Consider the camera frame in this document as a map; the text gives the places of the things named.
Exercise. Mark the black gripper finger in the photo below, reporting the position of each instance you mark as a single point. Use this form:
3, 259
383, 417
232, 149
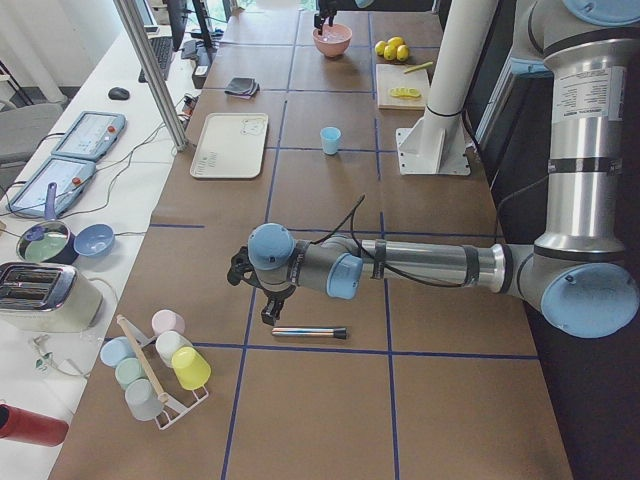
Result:
272, 310

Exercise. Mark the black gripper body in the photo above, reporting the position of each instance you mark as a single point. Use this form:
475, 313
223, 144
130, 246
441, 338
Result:
276, 294
327, 7

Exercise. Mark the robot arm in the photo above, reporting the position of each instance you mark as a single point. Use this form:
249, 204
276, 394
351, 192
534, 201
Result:
572, 274
348, 5

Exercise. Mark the pink bowl of ice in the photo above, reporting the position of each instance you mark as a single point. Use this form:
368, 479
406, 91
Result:
332, 41

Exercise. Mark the pink cup on rack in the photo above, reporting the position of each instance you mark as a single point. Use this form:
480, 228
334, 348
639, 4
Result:
167, 320

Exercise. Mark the white cup on rack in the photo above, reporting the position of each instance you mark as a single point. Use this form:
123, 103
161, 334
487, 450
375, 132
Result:
169, 342

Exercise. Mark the light blue plastic cup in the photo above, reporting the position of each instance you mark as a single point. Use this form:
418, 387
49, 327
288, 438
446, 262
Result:
330, 140

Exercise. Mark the white cup rack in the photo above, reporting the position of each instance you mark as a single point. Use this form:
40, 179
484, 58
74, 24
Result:
174, 409

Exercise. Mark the blue cup on rack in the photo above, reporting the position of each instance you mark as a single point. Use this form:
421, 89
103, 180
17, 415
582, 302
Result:
115, 351

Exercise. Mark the green cup on rack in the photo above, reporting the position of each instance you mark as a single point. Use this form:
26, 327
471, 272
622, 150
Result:
128, 371

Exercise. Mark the grey cup on rack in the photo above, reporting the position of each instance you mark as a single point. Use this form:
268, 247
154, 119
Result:
142, 400

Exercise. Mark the yellow lemon far left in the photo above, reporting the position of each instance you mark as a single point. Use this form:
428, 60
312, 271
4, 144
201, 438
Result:
380, 48

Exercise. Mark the yellow lemon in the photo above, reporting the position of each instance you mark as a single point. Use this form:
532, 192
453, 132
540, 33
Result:
390, 53
395, 42
402, 53
380, 48

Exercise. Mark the yellow lemon middle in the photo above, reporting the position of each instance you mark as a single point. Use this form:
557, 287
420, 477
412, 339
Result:
390, 53

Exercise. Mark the yellow lemon top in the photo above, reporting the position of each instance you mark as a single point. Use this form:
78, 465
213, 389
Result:
395, 42

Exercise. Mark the steel muddler black tip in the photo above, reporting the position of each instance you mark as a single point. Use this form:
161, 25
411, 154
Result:
312, 332

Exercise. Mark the yellow lemon bottom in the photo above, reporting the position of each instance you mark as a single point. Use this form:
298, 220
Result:
402, 53

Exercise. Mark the wooden cutting board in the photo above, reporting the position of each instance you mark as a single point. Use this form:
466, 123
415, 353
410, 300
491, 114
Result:
389, 76

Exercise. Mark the folded grey cloth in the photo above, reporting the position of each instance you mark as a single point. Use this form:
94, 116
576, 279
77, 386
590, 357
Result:
244, 87

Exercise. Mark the lemon slices row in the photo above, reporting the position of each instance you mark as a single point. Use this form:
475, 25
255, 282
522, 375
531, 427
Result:
405, 93

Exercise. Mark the yellow plastic knife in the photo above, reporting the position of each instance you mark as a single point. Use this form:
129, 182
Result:
415, 68

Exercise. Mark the cream bear serving tray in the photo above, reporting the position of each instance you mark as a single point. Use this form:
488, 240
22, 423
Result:
230, 146

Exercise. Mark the blue bowl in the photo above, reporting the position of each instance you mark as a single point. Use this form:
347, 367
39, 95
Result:
94, 241

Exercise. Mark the black keyboard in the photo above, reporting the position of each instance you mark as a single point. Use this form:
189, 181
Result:
162, 47

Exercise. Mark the blue saucepan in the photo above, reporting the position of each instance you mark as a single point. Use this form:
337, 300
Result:
50, 241

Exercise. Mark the near teach pendant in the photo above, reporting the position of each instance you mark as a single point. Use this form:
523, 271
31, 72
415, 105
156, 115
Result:
71, 175

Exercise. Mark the teach pendant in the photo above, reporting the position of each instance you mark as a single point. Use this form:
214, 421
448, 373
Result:
91, 136
71, 175

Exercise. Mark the far teach pendant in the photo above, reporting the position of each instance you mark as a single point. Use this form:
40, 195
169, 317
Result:
91, 136

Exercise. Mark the cream toaster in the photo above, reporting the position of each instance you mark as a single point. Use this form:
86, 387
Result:
52, 298

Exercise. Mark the black computer mouse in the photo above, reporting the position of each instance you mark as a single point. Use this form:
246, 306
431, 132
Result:
118, 94

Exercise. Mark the red bottle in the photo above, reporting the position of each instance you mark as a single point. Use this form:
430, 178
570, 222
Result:
30, 427

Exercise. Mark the aluminium frame post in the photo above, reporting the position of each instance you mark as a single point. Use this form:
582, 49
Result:
134, 28

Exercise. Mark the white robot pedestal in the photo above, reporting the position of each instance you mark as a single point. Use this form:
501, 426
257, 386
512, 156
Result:
435, 145

